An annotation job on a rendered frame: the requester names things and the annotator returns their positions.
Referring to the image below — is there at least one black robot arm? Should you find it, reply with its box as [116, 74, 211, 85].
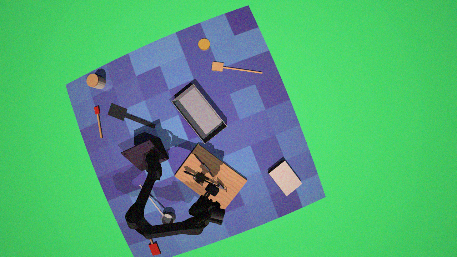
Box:
[125, 149, 225, 240]

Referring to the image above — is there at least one orange cylinder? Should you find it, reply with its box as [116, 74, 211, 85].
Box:
[86, 74, 106, 89]

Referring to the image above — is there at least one wooden board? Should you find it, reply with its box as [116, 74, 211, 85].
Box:
[175, 144, 247, 210]

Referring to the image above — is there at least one beige rectangular slab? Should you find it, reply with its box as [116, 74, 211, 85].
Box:
[268, 160, 302, 196]

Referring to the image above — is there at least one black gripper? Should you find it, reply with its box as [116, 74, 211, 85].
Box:
[192, 183, 219, 208]

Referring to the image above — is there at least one tan flat disc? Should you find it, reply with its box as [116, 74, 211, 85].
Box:
[198, 39, 210, 50]

